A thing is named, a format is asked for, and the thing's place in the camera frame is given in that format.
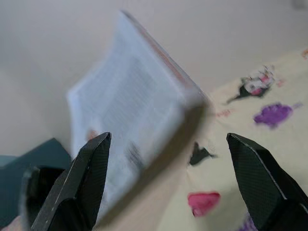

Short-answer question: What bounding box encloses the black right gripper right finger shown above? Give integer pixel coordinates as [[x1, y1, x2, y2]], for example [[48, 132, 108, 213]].
[[226, 132, 308, 231]]

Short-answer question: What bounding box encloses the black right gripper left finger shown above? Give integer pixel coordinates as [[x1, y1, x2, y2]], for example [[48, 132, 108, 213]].
[[30, 131, 113, 231]]

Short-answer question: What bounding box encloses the white paperback book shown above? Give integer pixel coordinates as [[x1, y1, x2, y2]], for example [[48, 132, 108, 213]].
[[66, 9, 210, 226]]

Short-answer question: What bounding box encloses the cream cartoon print blanket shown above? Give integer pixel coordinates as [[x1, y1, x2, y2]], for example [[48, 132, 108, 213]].
[[187, 45, 308, 231]]

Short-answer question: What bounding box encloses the teal upholstered headboard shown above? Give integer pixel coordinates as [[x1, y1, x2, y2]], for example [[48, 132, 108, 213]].
[[0, 137, 73, 228]]

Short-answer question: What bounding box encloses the beige bed mattress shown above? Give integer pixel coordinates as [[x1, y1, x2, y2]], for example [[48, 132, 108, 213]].
[[95, 105, 194, 231]]

